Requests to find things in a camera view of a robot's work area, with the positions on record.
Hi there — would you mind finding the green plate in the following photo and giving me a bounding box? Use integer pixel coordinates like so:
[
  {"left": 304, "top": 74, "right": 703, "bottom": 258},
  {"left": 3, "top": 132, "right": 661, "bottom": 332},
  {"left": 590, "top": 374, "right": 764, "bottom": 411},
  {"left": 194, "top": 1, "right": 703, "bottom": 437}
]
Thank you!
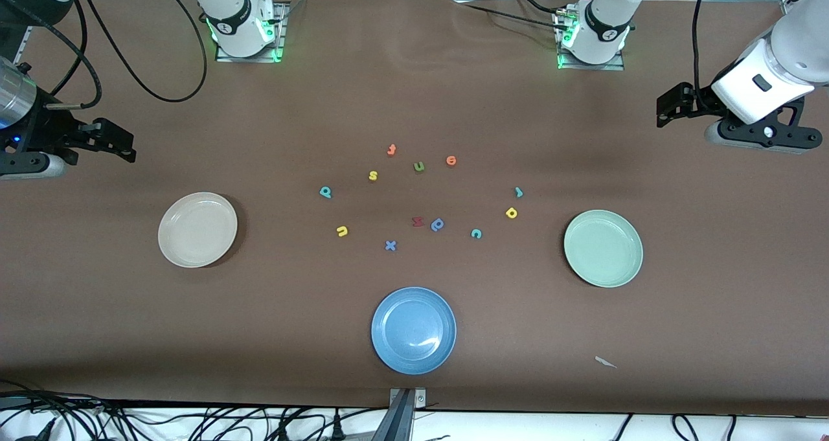
[{"left": 563, "top": 209, "right": 644, "bottom": 289}]

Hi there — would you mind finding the blue plate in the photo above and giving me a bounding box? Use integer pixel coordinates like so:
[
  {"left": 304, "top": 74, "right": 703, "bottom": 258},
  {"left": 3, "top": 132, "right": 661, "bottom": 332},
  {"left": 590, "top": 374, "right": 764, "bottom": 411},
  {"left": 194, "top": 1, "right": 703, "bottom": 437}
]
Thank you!
[{"left": 371, "top": 287, "right": 457, "bottom": 376}]

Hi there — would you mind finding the black cable tangle with plugs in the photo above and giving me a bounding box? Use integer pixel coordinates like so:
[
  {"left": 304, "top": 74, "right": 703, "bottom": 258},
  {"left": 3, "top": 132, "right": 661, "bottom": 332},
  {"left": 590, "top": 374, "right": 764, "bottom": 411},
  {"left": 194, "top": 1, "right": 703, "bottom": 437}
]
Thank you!
[{"left": 139, "top": 405, "right": 389, "bottom": 441}]

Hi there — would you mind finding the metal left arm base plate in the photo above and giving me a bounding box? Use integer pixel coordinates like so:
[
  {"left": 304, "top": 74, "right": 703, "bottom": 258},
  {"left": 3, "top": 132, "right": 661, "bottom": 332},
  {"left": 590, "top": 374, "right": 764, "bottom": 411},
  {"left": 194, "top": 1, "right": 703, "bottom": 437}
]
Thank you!
[{"left": 557, "top": 10, "right": 626, "bottom": 71}]

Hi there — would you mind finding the black base power cable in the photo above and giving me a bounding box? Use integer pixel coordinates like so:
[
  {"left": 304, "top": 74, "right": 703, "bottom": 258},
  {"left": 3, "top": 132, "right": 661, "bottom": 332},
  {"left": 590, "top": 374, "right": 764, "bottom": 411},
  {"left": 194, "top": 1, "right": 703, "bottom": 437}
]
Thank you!
[{"left": 453, "top": 0, "right": 571, "bottom": 30}]

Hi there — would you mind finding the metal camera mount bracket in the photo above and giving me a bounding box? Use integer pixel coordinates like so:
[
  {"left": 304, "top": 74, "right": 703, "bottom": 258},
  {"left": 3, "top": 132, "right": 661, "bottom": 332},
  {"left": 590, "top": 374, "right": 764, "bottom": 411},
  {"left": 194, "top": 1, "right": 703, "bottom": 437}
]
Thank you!
[{"left": 371, "top": 387, "right": 427, "bottom": 441}]

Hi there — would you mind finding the black cable bundle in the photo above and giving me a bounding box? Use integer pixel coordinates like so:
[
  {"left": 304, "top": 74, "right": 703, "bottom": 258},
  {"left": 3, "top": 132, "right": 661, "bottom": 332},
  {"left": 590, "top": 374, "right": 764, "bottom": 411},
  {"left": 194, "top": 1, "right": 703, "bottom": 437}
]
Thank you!
[{"left": 0, "top": 379, "right": 140, "bottom": 441}]

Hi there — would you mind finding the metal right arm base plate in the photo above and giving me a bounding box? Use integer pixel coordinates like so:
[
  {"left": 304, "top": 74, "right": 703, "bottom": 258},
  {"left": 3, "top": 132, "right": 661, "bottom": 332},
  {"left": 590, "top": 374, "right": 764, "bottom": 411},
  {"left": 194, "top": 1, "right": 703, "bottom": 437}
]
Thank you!
[{"left": 216, "top": 1, "right": 287, "bottom": 63}]

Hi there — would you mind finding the beige plate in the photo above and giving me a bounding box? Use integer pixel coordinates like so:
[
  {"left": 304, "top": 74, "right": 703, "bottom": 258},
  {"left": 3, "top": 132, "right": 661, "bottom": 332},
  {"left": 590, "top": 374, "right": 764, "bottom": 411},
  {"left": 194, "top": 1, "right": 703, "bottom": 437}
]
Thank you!
[{"left": 158, "top": 192, "right": 238, "bottom": 269}]

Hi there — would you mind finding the brown table cover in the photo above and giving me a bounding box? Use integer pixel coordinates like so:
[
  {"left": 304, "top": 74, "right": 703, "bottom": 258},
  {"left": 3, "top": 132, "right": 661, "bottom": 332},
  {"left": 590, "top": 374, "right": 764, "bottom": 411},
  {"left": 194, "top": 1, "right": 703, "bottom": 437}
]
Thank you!
[{"left": 0, "top": 0, "right": 829, "bottom": 416}]

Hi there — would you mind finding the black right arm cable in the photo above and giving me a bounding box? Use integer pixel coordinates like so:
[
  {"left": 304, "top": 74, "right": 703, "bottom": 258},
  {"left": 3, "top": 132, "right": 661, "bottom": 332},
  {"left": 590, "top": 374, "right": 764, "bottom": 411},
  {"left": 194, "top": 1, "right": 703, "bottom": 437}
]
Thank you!
[{"left": 0, "top": 0, "right": 209, "bottom": 109}]

